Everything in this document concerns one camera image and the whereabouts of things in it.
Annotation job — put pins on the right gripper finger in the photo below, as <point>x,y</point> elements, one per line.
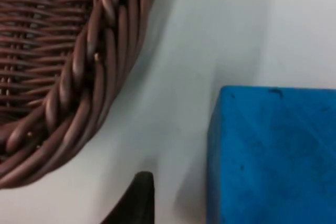
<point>139,203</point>

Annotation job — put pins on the dark brown wicker basket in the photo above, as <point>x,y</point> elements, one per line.
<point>52,64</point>

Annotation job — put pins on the blue cube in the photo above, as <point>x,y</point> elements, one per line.
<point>273,155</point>

